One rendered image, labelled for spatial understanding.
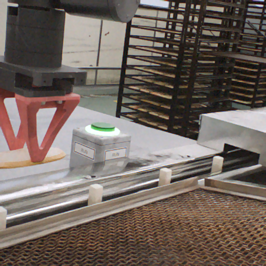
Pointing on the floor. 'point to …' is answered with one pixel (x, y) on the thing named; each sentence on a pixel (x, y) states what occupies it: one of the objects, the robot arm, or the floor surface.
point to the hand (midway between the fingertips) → (27, 148)
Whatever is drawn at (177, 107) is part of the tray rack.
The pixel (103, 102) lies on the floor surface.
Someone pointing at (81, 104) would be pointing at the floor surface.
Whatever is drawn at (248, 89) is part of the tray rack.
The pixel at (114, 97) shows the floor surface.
